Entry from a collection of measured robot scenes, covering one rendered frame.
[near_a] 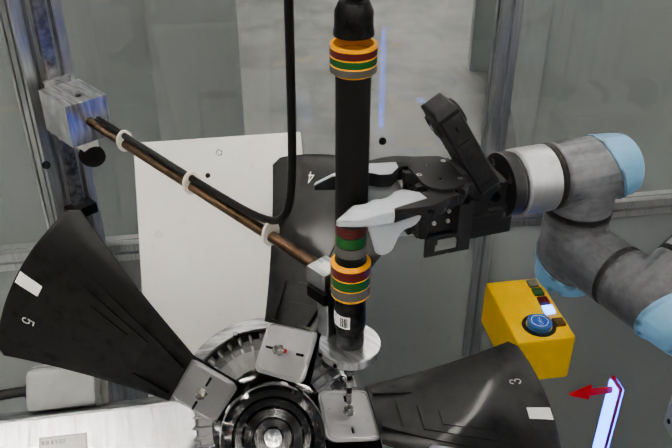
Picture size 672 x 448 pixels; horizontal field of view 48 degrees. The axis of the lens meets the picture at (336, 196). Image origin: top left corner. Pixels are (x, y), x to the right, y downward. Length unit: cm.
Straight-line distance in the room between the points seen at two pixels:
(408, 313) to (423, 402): 85
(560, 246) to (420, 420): 27
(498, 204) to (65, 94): 72
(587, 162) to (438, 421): 36
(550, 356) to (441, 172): 59
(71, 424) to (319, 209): 43
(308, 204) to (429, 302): 87
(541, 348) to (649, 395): 105
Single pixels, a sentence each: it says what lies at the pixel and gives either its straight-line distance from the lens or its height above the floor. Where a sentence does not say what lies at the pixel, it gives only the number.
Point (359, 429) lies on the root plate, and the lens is 94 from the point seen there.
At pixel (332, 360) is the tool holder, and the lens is 86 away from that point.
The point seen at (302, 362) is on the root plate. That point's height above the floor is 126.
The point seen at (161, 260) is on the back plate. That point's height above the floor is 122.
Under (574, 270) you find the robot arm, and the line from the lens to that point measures 90.
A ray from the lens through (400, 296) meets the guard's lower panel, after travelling 178.
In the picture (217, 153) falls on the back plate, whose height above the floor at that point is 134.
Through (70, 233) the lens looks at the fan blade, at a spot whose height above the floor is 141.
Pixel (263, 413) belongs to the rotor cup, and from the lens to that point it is 89.
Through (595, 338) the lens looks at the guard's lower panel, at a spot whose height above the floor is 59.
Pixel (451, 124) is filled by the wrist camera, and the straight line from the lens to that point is 75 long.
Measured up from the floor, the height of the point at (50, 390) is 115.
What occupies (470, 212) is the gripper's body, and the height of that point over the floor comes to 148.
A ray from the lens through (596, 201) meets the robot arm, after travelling 88.
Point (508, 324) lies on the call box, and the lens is 130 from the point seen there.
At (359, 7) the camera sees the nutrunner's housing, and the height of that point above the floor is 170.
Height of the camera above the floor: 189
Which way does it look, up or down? 31 degrees down
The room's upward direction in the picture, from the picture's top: straight up
